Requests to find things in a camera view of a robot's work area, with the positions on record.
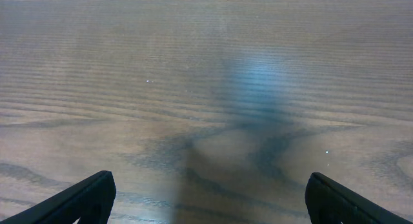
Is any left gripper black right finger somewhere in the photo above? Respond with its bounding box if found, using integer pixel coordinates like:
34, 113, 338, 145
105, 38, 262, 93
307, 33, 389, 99
305, 172, 412, 224

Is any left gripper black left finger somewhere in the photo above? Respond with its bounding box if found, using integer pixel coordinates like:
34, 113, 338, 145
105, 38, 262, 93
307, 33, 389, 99
1, 170, 116, 224

